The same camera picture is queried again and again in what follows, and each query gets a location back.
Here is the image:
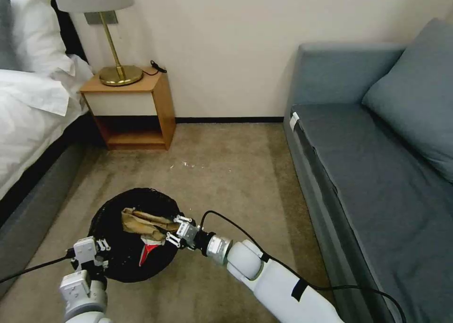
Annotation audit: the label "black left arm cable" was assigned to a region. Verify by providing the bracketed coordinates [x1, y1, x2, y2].
[0, 253, 76, 285]

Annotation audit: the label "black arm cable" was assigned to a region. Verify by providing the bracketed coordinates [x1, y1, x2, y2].
[199, 211, 408, 323]
[0, 253, 76, 285]

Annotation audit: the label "grey pillow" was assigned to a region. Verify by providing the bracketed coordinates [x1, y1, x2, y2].
[0, 0, 18, 70]

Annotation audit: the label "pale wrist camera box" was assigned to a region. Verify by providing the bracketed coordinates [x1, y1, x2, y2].
[73, 237, 97, 264]
[176, 221, 198, 244]

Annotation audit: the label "wooden nightstand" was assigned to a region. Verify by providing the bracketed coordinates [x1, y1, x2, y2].
[79, 66, 177, 151]

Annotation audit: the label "blue-grey sofa cushion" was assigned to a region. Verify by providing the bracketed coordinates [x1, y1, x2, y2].
[361, 17, 453, 183]

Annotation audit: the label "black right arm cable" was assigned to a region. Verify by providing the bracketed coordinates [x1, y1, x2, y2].
[199, 211, 408, 323]

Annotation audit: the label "white pillow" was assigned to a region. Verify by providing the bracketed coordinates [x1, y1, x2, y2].
[8, 0, 76, 72]

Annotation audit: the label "black mesh trash bin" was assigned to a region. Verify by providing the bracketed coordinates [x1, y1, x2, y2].
[89, 187, 180, 283]

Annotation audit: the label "blue-grey sofa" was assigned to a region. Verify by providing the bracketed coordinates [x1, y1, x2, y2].
[284, 17, 453, 323]

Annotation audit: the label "black headboard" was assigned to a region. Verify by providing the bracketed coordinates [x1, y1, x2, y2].
[50, 0, 88, 63]

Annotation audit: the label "brown paper bag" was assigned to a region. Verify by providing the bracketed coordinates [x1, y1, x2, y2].
[120, 206, 180, 243]

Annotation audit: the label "grey wall switch plate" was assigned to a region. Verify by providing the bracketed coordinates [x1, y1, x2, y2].
[84, 11, 118, 26]

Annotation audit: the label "white bed duvet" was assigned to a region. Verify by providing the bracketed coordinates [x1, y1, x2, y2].
[0, 53, 95, 200]

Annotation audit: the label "brass table lamp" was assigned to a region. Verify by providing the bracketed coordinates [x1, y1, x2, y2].
[51, 0, 143, 87]

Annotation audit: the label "red and white wrapper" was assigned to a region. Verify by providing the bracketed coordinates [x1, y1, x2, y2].
[138, 236, 166, 267]

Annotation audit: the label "small white floor scraps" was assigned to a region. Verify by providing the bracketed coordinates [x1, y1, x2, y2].
[169, 161, 204, 170]

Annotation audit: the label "grey bed base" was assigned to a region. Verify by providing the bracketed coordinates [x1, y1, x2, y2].
[0, 111, 93, 301]

